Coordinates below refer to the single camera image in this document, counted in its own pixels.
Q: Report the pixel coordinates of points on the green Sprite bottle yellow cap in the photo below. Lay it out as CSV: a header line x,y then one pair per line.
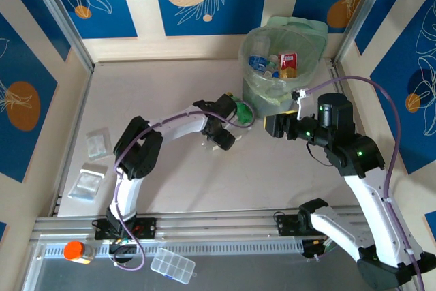
x,y
243,112

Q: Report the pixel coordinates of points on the red carton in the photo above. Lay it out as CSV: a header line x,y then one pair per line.
x,y
287,62

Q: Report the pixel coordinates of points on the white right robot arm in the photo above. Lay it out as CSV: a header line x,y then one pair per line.
x,y
371,209

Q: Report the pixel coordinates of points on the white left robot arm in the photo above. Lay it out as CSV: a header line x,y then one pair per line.
x,y
177,124

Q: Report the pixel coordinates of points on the green mesh trash bin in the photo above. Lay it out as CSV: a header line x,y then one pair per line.
x,y
296,22

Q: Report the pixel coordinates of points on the clear plastic box yellow label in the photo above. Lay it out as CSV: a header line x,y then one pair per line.
x,y
215,148

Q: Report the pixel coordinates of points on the clear zip plastic bag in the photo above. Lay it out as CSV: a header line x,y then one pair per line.
x,y
97,142
86,182

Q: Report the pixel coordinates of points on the clear plastic organiser box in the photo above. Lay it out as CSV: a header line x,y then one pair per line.
x,y
172,265

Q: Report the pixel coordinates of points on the orange cap jar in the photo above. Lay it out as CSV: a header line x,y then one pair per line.
x,y
73,250

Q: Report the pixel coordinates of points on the aluminium side rail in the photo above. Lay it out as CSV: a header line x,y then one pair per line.
x,y
81,107
351,134

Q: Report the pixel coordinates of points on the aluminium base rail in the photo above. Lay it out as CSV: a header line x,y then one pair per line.
x,y
218,223

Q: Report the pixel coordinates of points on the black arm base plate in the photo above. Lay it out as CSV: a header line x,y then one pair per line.
x,y
284,224
146,228

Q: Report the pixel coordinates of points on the aluminium frame post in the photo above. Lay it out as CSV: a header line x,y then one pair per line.
x,y
61,22
361,15

